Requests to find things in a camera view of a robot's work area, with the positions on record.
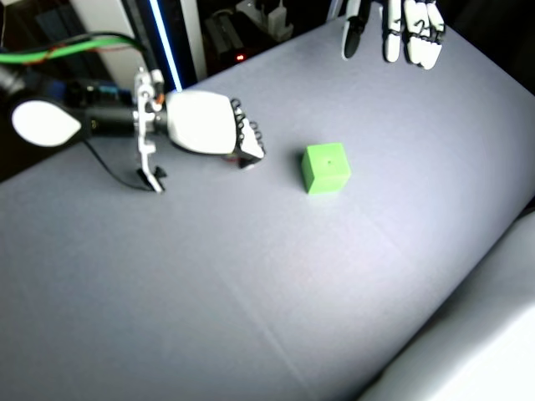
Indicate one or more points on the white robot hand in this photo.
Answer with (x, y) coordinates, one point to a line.
(200, 121)
(422, 50)

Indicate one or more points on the green cube block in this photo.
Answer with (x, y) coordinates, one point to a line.
(328, 167)

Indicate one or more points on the black device with red light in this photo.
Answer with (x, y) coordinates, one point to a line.
(227, 35)

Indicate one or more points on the white plastic parts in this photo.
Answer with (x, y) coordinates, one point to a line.
(278, 21)

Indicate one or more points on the white cabinet with blue light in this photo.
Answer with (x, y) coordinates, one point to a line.
(104, 21)

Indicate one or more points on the grey table cloth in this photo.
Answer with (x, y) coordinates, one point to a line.
(251, 271)

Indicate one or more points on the white backdrop board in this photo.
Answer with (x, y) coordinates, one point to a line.
(480, 334)

